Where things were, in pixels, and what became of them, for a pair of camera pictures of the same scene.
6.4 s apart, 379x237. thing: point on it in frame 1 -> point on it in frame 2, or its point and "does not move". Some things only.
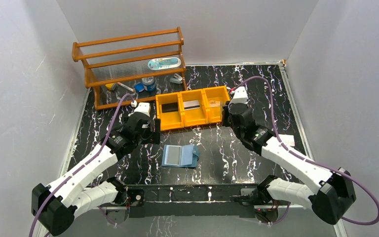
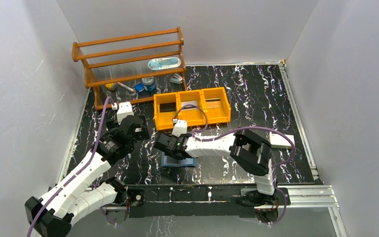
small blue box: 139,87 does not move
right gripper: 227,115 -> 163,143
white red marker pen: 126,87 does not move
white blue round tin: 148,83 does not move
